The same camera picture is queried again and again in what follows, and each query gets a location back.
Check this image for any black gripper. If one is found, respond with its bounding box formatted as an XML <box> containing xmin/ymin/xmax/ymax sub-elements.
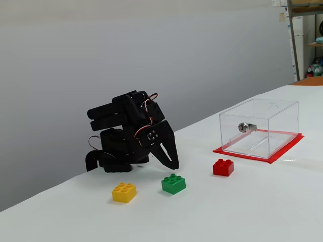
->
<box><xmin>139</xmin><ymin>100</ymin><xmax>180</xmax><ymax>170</ymax></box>

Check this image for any green lego brick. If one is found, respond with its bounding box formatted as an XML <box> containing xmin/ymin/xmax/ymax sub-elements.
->
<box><xmin>161</xmin><ymin>173</ymin><xmax>187</xmax><ymax>195</ymax></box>

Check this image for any yellow lego brick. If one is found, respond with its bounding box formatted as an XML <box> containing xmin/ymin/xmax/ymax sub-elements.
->
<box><xmin>112</xmin><ymin>182</ymin><xmax>137</xmax><ymax>203</ymax></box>

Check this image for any red lego brick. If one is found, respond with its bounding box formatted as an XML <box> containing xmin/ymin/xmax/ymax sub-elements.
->
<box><xmin>212</xmin><ymin>158</ymin><xmax>234</xmax><ymax>176</ymax></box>

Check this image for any transparent plastic box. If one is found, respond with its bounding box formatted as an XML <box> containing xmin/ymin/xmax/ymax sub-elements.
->
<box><xmin>219</xmin><ymin>98</ymin><xmax>299</xmax><ymax>159</ymax></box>

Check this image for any black table clamp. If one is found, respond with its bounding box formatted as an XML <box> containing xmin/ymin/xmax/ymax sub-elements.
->
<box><xmin>85</xmin><ymin>150</ymin><xmax>112</xmax><ymax>172</ymax></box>

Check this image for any silver cam lock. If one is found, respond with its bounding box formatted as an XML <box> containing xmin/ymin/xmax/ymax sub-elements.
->
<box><xmin>238</xmin><ymin>122</ymin><xmax>258</xmax><ymax>133</ymax></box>

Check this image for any orange table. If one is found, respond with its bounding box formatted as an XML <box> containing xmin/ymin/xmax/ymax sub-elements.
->
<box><xmin>290</xmin><ymin>76</ymin><xmax>323</xmax><ymax>86</ymax></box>

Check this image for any metal shelf rack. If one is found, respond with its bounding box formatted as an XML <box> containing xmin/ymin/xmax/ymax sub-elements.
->
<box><xmin>287</xmin><ymin>0</ymin><xmax>323</xmax><ymax>81</ymax></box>

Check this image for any green plastic bottle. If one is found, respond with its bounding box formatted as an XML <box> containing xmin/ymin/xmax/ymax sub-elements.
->
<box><xmin>312</xmin><ymin>59</ymin><xmax>323</xmax><ymax>77</ymax></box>

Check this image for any white cabinet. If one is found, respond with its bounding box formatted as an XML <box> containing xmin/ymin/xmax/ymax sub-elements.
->
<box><xmin>292</xmin><ymin>15</ymin><xmax>308</xmax><ymax>76</ymax></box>

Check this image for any red white servo cable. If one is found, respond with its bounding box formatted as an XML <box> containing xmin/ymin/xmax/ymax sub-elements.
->
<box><xmin>134</xmin><ymin>93</ymin><xmax>159</xmax><ymax>140</ymax></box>
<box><xmin>88</xmin><ymin>135</ymin><xmax>102</xmax><ymax>152</ymax></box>

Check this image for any red tape frame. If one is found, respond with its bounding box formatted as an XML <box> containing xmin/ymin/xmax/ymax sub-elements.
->
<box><xmin>212</xmin><ymin>129</ymin><xmax>305</xmax><ymax>165</ymax></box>

